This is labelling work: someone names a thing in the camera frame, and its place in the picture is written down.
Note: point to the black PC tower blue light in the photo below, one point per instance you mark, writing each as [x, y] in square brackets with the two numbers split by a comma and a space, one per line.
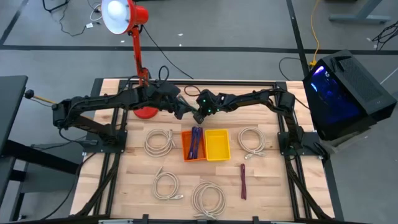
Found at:
[357, 77]

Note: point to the red desk lamp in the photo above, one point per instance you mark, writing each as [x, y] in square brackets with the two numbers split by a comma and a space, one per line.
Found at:
[136, 53]

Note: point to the yellow rod with black knob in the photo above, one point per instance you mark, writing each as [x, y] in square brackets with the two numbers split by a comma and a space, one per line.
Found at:
[40, 99]

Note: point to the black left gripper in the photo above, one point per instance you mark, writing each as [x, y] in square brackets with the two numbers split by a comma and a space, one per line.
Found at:
[163, 95]

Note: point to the white power plug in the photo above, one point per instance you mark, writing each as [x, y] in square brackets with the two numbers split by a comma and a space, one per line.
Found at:
[89, 25]

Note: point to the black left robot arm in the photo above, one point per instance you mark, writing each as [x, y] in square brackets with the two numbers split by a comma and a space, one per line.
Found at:
[93, 102]

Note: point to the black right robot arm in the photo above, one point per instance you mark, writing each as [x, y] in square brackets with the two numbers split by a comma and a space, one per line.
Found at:
[264, 95]

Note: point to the yellow plastic bin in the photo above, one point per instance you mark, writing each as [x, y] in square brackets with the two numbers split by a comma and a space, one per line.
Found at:
[217, 144]

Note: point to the orange plastic bin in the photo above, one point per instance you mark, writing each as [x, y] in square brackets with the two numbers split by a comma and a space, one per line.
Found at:
[185, 146]

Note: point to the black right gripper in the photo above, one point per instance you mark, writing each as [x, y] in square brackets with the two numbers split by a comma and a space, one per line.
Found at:
[211, 102]

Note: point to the grey PC stand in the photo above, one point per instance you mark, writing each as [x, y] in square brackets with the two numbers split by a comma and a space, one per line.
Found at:
[345, 141]

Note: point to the black aluminium table frame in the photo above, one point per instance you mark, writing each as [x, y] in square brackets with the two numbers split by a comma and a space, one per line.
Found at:
[217, 82]

